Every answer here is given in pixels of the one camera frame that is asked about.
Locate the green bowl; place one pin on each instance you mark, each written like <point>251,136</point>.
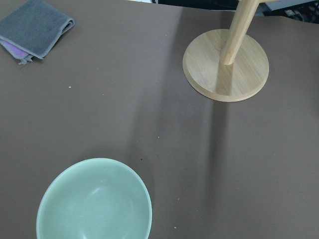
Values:
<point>95,199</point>

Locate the wooden mug stand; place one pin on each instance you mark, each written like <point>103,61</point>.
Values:
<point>227,65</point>

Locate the grey folded cloth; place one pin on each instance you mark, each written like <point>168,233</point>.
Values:
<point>33,29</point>

